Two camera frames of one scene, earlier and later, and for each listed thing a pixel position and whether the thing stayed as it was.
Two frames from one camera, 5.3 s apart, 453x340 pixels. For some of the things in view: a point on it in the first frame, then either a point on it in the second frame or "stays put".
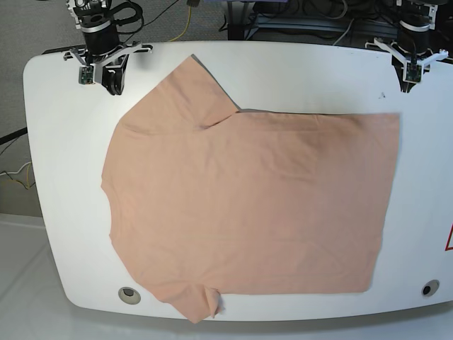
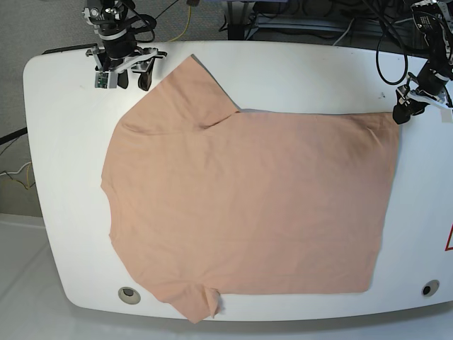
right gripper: [414, 66] to [421, 91]
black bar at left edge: [6, 138] stays put
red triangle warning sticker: [446, 247] stays put
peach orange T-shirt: [209, 200] stays put
